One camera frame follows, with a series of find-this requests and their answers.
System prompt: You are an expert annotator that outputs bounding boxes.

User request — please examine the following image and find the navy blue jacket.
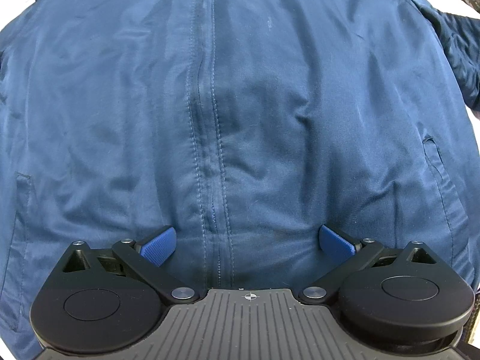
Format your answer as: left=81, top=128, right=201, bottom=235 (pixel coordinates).
left=0, top=0, right=480, bottom=360

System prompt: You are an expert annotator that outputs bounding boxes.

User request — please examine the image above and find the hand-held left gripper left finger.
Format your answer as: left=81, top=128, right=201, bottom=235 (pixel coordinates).
left=62, top=225, right=201, bottom=304

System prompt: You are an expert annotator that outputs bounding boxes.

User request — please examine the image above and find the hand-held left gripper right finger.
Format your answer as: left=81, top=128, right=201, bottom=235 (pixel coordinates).
left=300, top=224, right=437, bottom=304

